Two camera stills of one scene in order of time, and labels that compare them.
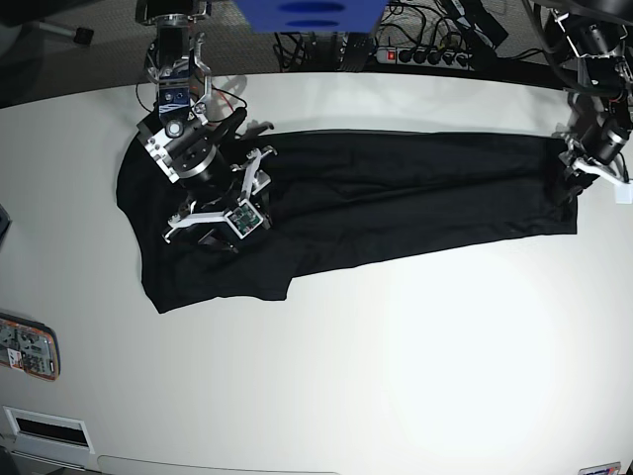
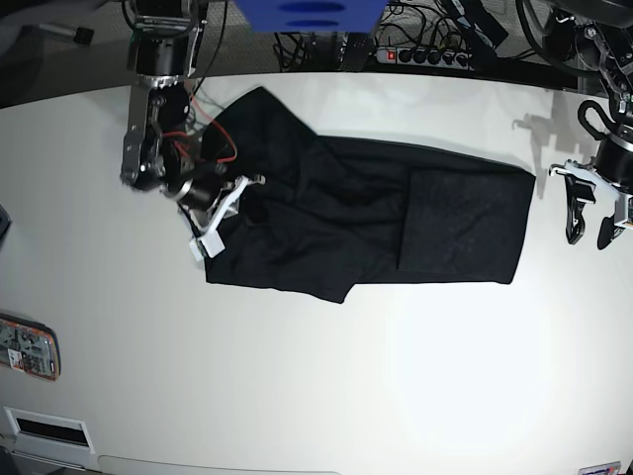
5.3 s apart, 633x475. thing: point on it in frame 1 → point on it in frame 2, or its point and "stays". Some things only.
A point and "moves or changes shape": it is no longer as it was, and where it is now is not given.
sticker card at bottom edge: [610, 468] stays
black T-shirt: [337, 196] moves or changes shape
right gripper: [598, 141] → [614, 161]
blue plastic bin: [312, 16] stays
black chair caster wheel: [83, 36] stays
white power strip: [425, 57] stays
